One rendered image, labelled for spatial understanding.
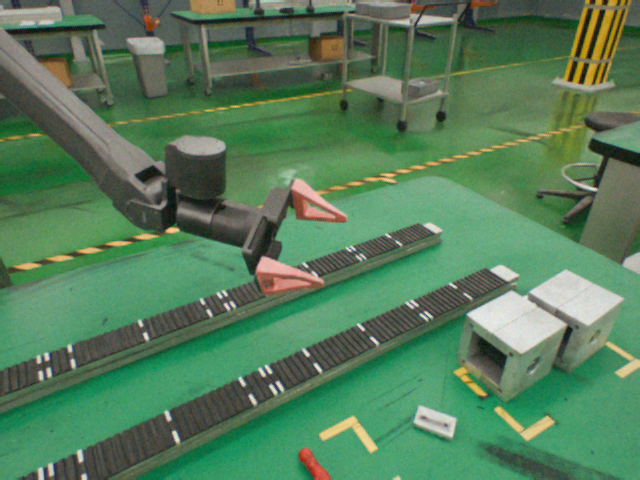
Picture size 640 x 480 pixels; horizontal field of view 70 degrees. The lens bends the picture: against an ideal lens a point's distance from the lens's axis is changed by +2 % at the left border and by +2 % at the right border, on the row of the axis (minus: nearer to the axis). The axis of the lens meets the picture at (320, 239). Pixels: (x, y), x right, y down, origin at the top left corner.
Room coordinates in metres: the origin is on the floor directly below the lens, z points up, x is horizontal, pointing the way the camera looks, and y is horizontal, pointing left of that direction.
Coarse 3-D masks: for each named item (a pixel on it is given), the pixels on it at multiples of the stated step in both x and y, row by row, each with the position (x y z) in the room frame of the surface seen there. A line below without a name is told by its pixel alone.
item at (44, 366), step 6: (48, 354) 0.47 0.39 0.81; (36, 360) 0.46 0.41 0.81; (42, 360) 0.46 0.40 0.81; (48, 360) 0.46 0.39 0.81; (36, 366) 0.45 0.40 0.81; (42, 366) 0.45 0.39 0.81; (48, 366) 0.45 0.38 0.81; (42, 372) 0.44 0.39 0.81; (48, 372) 0.44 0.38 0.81; (42, 378) 0.43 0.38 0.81; (48, 378) 0.43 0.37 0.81
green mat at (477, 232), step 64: (384, 192) 1.08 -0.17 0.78; (448, 192) 1.08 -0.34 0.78; (128, 256) 0.78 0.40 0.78; (192, 256) 0.78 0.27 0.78; (320, 256) 0.78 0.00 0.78; (448, 256) 0.78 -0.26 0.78; (512, 256) 0.78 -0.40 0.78; (576, 256) 0.78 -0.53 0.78; (0, 320) 0.58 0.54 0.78; (64, 320) 0.58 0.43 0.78; (128, 320) 0.58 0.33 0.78; (256, 320) 0.58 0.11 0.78; (320, 320) 0.58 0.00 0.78; (128, 384) 0.45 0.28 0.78; (192, 384) 0.45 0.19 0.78; (384, 384) 0.45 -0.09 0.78; (448, 384) 0.45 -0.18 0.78; (576, 384) 0.45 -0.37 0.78; (0, 448) 0.35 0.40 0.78; (64, 448) 0.35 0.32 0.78; (256, 448) 0.35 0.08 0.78; (320, 448) 0.35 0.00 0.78; (384, 448) 0.35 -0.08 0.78; (448, 448) 0.35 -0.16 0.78; (512, 448) 0.35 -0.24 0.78; (576, 448) 0.35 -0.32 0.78
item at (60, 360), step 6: (60, 348) 0.48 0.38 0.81; (66, 348) 0.49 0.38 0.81; (54, 354) 0.47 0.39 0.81; (60, 354) 0.47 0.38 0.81; (66, 354) 0.47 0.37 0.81; (54, 360) 0.46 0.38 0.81; (60, 360) 0.46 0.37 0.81; (66, 360) 0.46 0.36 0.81; (54, 366) 0.45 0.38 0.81; (60, 366) 0.45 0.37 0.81; (66, 366) 0.45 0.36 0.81; (54, 372) 0.44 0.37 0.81; (60, 372) 0.44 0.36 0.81; (66, 372) 0.44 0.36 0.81
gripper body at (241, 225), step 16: (272, 192) 0.51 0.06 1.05; (224, 208) 0.50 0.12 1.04; (240, 208) 0.50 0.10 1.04; (256, 208) 0.50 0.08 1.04; (224, 224) 0.48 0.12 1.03; (240, 224) 0.48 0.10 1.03; (256, 224) 0.47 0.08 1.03; (224, 240) 0.48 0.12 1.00; (240, 240) 0.47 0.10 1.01; (256, 240) 0.46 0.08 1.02; (272, 240) 0.48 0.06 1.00; (256, 256) 0.47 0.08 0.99
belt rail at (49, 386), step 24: (432, 240) 0.82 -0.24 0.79; (360, 264) 0.72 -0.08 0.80; (312, 288) 0.66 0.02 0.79; (240, 312) 0.59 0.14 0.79; (168, 336) 0.52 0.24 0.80; (192, 336) 0.54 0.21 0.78; (120, 360) 0.48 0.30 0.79; (48, 384) 0.43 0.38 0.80; (72, 384) 0.45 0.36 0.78; (0, 408) 0.40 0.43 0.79
